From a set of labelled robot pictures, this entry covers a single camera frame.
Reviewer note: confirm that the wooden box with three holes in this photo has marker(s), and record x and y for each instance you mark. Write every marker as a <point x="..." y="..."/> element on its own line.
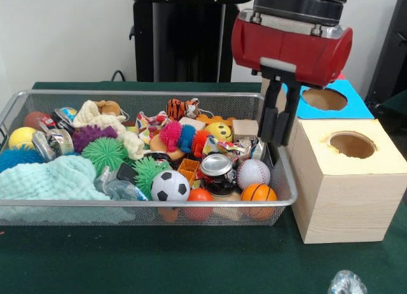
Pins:
<point x="343" y="205"/>

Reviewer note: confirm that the silver soda can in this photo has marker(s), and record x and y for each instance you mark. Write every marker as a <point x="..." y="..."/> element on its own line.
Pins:
<point x="217" y="166"/>

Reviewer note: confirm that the orange tiger plush toy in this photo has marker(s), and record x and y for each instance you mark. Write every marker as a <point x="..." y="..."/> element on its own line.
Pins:
<point x="182" y="107"/>

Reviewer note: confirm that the blue spiky ball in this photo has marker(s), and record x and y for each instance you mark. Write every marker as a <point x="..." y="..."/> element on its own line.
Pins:
<point x="17" y="158"/>

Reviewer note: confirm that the green spiky ball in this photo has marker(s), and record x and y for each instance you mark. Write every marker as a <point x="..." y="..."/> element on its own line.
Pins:
<point x="146" y="174"/>
<point x="105" y="152"/>

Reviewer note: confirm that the red rubber ball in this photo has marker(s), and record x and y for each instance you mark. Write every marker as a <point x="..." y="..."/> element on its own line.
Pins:
<point x="200" y="195"/>

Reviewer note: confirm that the bottle with blue label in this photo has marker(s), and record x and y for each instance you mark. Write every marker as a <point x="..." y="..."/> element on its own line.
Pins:
<point x="348" y="282"/>

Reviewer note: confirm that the orange basketball toy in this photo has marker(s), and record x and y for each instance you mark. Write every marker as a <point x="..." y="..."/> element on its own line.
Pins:
<point x="258" y="192"/>

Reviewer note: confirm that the mint green cloth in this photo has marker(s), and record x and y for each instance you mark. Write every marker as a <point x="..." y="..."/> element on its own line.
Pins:
<point x="47" y="179"/>

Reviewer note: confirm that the silver mesh bin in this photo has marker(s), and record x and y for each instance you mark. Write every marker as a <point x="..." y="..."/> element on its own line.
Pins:
<point x="95" y="202"/>

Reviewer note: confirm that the white baseball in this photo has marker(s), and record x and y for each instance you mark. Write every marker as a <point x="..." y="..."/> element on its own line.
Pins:
<point x="253" y="173"/>

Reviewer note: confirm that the plain yellow ball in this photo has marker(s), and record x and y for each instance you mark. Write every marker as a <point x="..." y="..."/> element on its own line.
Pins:
<point x="22" y="138"/>

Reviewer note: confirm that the black flat panel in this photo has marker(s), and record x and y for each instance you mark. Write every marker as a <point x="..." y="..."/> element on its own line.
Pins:
<point x="394" y="52"/>

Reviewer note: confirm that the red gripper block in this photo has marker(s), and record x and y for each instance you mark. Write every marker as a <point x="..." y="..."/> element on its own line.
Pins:
<point x="292" y="52"/>

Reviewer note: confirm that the black and white soccer ball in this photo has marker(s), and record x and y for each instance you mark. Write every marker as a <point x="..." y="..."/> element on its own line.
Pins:
<point x="170" y="186"/>

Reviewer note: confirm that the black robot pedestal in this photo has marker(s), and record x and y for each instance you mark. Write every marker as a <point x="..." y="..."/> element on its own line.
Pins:
<point x="187" y="52"/>

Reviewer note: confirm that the yellow smiley face ball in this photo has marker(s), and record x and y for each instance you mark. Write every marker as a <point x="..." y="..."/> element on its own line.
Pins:
<point x="219" y="131"/>

